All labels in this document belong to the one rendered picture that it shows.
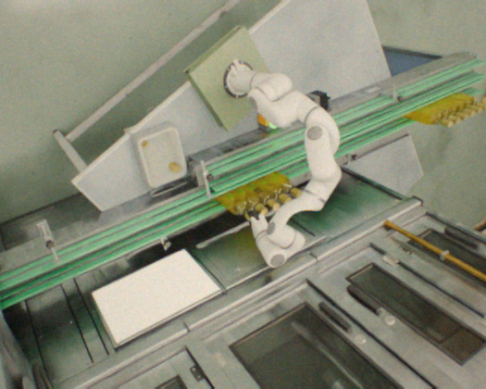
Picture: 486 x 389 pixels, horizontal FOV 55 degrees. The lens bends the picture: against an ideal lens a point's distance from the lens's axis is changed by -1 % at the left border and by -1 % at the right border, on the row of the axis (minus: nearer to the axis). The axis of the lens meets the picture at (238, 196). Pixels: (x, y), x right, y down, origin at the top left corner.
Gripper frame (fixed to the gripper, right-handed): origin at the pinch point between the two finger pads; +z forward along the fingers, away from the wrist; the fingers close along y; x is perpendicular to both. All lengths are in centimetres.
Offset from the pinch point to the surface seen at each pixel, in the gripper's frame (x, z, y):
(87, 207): 70, 74, -15
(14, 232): 107, 69, -15
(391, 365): -19, -69, -17
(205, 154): 8.2, 35.1, 15.3
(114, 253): 55, 9, -3
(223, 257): 14.6, -1.6, -12.8
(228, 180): 2.5, 24.5, 5.8
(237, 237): 6.0, 8.3, -12.9
